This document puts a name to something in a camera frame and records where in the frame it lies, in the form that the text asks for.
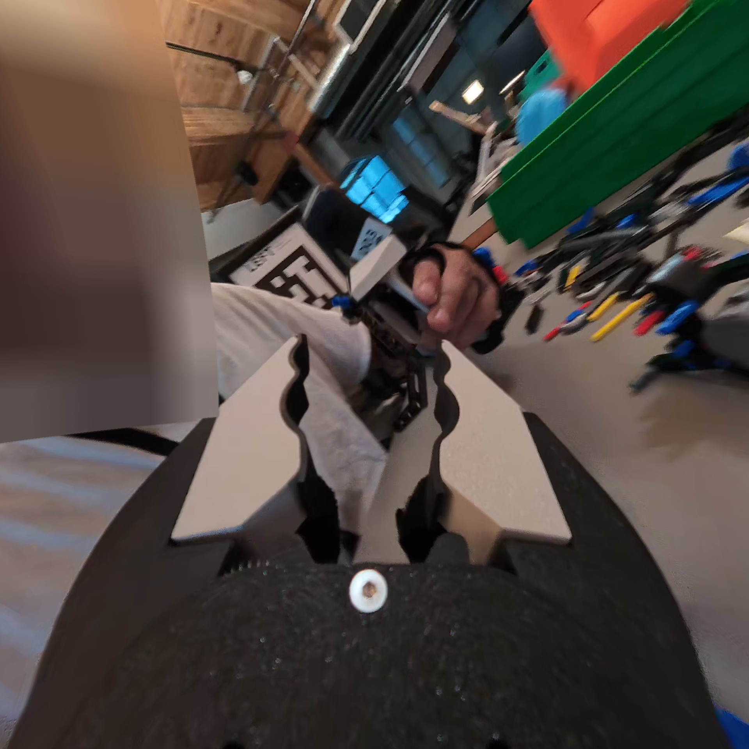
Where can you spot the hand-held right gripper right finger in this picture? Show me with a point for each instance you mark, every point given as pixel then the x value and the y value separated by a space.
pixel 497 468

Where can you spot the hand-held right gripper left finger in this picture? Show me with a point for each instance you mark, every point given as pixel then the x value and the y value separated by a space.
pixel 246 468

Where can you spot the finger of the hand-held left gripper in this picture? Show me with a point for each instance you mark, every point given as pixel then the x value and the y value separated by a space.
pixel 377 266

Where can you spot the blue lego pin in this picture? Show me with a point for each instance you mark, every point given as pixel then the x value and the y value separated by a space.
pixel 342 301

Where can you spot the black bent lego beam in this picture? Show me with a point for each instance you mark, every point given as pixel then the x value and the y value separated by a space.
pixel 409 398

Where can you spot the lego motor chassis assembly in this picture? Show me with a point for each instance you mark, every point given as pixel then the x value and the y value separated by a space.
pixel 690 357

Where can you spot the long yellow lego axle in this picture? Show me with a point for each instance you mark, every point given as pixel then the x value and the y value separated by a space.
pixel 626 313

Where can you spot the pile of assorted lego beams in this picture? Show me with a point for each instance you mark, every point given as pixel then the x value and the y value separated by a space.
pixel 614 246

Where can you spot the person's left hand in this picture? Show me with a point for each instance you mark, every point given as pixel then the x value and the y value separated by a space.
pixel 462 298

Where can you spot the framed black-white marker sign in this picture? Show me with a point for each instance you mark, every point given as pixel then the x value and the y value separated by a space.
pixel 281 257

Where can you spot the person's white shirt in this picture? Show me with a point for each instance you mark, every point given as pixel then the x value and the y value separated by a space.
pixel 263 327

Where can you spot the green plastic bin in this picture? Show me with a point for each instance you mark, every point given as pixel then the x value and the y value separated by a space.
pixel 614 146

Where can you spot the orange plastic bin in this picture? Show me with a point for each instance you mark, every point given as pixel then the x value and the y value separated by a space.
pixel 608 35

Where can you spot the silver ventilation duct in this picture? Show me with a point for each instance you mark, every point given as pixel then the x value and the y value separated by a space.
pixel 330 82

